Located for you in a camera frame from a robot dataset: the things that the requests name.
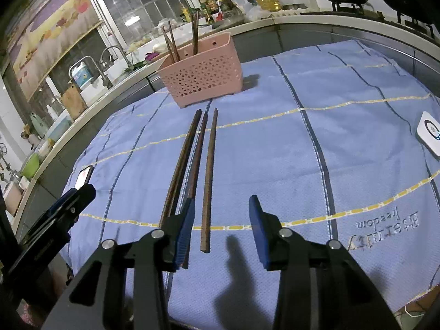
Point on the black smartphone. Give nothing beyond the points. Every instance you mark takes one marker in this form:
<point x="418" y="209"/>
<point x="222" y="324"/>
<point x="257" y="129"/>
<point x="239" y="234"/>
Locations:
<point x="83" y="177"/>

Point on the row of sauce bottles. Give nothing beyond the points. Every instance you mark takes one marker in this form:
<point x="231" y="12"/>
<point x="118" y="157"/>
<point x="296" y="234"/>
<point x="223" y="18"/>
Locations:
<point x="213" y="5"/>

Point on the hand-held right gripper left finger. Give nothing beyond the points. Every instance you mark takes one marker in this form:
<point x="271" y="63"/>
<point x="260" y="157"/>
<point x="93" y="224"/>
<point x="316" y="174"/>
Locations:
<point x="182" y="233"/>

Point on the small wooden cutting board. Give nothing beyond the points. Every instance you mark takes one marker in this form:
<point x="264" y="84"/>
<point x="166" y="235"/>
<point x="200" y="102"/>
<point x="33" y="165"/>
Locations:
<point x="74" y="103"/>

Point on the blue checked cloth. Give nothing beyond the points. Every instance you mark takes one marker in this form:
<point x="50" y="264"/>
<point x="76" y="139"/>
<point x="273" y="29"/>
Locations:
<point x="275" y="144"/>

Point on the barred window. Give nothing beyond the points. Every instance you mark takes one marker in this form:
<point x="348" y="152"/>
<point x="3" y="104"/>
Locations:
<point x="144" y="3"/>

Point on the black gas stove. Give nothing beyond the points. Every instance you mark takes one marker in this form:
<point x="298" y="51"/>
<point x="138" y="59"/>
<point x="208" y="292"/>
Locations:
<point x="371" y="15"/>

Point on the curved steel faucet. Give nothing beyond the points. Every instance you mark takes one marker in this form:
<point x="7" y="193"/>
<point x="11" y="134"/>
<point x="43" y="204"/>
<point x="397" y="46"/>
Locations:
<point x="111" y="47"/>

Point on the pale green kettle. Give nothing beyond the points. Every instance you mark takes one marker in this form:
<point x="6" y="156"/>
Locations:
<point x="39" y="125"/>

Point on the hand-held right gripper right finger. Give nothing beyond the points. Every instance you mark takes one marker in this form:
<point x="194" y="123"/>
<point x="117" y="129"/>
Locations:
<point x="259" y="233"/>

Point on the green bowl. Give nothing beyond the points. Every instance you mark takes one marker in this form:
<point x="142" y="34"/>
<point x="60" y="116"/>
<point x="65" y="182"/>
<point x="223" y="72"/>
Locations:
<point x="30" y="165"/>

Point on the fruit-printed window blind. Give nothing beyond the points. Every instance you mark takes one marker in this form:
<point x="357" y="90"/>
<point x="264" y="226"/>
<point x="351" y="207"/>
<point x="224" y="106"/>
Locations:
<point x="51" y="31"/>

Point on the angular steel faucet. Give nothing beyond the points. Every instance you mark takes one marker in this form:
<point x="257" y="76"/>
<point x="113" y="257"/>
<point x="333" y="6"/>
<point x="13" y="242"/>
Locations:
<point x="86" y="59"/>

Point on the light blue plastic container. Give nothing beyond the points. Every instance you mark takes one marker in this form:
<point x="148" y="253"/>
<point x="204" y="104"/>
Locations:
<point x="58" y="129"/>

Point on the egg tray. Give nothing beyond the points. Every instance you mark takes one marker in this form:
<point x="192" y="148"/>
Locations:
<point x="288" y="11"/>

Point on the blue-label detergent jug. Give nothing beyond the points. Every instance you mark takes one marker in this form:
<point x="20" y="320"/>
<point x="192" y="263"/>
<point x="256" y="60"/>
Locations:
<point x="81" y="75"/>

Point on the dark wooden chopstick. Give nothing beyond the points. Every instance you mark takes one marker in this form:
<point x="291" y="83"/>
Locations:
<point x="194" y="34"/>
<point x="174" y="39"/>
<point x="197" y="158"/>
<point x="210" y="178"/>
<point x="168" y="43"/>
<point x="197" y="31"/>
<point x="185" y="165"/>
<point x="179" y="165"/>

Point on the clear plastic bag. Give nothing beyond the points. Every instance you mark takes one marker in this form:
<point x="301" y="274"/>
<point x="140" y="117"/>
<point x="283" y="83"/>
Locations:
<point x="257" y="13"/>

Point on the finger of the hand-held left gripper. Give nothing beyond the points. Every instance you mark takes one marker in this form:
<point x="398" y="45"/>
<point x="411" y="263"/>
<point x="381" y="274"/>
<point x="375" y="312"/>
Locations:
<point x="82" y="196"/>
<point x="60" y="204"/>

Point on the steel basin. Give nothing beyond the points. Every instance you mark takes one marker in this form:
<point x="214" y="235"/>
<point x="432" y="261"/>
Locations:
<point x="227" y="23"/>

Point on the white rounded control device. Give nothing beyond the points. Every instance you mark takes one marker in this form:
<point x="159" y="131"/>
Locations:
<point x="429" y="134"/>

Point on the white plastic jug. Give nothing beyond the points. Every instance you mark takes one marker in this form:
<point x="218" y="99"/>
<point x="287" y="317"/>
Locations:
<point x="240" y="3"/>

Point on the white dough lump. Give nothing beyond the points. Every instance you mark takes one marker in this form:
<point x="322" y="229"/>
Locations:
<point x="158" y="46"/>

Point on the white bottle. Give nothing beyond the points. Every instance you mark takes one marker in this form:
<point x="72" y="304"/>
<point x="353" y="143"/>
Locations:
<point x="52" y="112"/>

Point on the green leafy vegetable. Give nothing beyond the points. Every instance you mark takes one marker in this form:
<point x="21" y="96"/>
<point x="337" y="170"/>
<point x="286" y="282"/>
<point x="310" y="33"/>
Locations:
<point x="135" y="65"/>

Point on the purple vegetable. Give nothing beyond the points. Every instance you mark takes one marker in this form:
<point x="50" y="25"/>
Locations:
<point x="150" y="56"/>

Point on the pink perforated plastic basket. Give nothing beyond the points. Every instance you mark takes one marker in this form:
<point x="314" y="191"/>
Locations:
<point x="202" y="79"/>

